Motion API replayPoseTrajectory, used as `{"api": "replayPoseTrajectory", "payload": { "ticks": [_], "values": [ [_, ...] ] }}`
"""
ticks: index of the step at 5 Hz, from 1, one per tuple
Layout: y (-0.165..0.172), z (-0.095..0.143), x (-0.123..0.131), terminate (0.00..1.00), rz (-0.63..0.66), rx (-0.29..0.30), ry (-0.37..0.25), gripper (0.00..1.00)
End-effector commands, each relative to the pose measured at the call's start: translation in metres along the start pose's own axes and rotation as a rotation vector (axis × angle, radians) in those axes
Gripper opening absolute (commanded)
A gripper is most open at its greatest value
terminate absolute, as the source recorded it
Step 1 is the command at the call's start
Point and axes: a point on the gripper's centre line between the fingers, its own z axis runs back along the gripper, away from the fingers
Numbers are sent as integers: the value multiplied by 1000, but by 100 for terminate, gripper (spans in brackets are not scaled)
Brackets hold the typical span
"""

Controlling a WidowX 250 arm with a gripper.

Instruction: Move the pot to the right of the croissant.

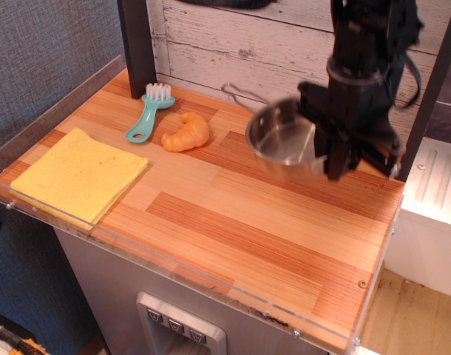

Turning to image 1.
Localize teal plastic dish brush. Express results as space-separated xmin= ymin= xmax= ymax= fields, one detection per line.
xmin=124 ymin=83 xmax=175 ymax=143

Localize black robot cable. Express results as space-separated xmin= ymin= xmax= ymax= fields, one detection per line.
xmin=393 ymin=47 xmax=423 ymax=109

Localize dark right shelf post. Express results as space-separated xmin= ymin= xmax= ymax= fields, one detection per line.
xmin=396 ymin=17 xmax=451 ymax=182

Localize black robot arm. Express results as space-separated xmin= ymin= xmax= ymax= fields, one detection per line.
xmin=296 ymin=1 xmax=424 ymax=180

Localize orange object bottom left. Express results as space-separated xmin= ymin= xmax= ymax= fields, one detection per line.
xmin=0 ymin=328 xmax=46 ymax=355

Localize white toy sink unit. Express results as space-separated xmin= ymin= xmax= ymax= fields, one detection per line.
xmin=384 ymin=138 xmax=451 ymax=296

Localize folded yellow cloth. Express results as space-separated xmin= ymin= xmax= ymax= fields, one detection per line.
xmin=10 ymin=128 xmax=148 ymax=231

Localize small stainless steel pot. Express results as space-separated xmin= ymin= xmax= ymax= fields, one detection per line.
xmin=221 ymin=83 xmax=329 ymax=182

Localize orange plastic toy croissant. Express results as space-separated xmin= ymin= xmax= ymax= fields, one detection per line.
xmin=161 ymin=112 xmax=210 ymax=152

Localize silver ice dispenser panel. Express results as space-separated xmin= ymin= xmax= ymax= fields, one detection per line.
xmin=136 ymin=291 xmax=228 ymax=355

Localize grey toy fridge cabinet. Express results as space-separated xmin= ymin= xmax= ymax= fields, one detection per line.
xmin=55 ymin=229 xmax=324 ymax=354

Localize clear acrylic table guard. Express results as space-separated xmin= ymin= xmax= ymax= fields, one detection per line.
xmin=0 ymin=171 xmax=403 ymax=354

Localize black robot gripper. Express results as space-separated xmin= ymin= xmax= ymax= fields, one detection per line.
xmin=298 ymin=67 xmax=404 ymax=180

